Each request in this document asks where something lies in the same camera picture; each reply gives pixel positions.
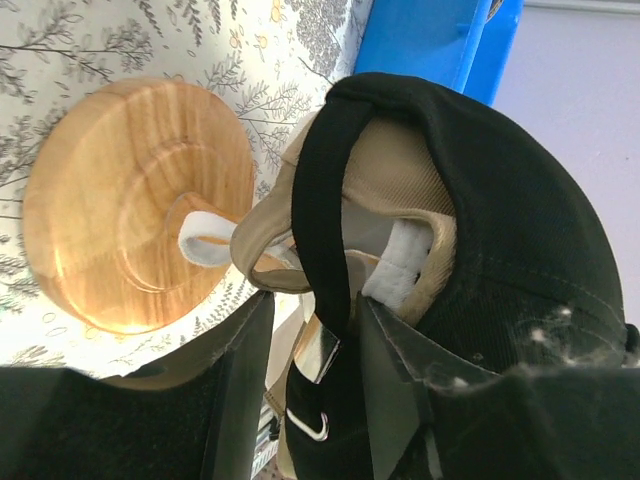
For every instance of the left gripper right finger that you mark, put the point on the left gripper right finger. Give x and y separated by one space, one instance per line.
433 415

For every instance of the blue plastic bin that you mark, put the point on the blue plastic bin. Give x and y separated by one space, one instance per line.
461 44

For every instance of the floral table mat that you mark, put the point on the floral table mat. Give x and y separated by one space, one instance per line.
271 61

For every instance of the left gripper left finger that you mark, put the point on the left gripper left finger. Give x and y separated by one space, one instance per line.
191 414

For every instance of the black cap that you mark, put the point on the black cap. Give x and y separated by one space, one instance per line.
534 280

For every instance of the tan baseball cap with logo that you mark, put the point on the tan baseball cap with logo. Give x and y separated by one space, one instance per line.
389 175

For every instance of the wooden hat stand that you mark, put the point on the wooden hat stand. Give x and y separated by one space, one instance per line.
110 189

